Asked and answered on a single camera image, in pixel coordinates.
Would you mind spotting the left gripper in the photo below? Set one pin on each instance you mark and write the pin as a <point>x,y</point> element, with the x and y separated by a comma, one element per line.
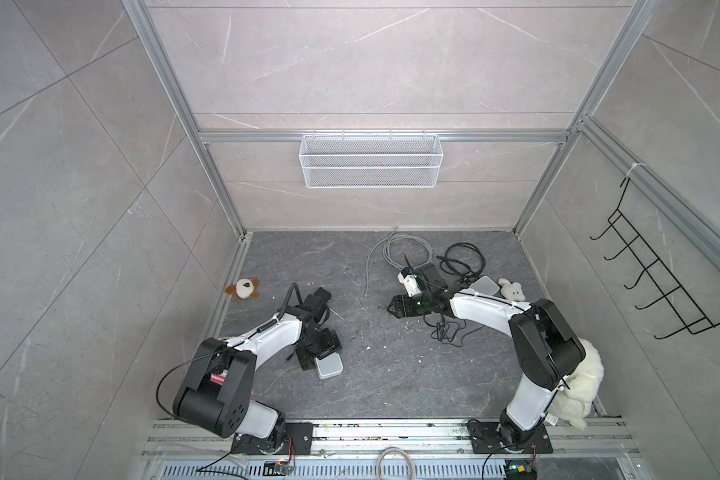
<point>333,346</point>

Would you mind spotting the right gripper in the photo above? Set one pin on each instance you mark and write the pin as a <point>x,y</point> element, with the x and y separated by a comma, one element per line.
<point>402,307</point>

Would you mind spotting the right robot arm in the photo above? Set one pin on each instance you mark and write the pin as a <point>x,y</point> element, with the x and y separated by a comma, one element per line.
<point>547,349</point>

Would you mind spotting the large white plush sheep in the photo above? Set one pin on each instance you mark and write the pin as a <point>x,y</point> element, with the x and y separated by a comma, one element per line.
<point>574,402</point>

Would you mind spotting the brown white plush toy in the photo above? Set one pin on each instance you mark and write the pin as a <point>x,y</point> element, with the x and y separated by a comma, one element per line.
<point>244,288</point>

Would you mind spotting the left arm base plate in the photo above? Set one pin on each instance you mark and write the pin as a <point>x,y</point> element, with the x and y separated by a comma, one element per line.
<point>297,438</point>

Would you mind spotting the pink cartoon boy doll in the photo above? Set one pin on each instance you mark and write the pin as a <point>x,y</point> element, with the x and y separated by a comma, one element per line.
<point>218,378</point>

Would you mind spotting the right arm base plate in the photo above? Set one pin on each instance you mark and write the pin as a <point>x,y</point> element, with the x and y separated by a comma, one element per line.
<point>486,437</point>

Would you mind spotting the white wire mesh basket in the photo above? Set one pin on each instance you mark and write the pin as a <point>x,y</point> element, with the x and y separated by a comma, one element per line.
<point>355,161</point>

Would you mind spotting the small white plush toy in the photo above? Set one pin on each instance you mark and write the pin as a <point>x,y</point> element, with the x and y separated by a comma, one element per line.
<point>511,291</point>

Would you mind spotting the black wire hook rack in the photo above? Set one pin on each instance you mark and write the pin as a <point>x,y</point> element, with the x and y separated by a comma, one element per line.
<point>654,271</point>

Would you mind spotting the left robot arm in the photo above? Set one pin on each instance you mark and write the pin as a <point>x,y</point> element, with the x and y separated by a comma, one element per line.
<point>216,391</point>

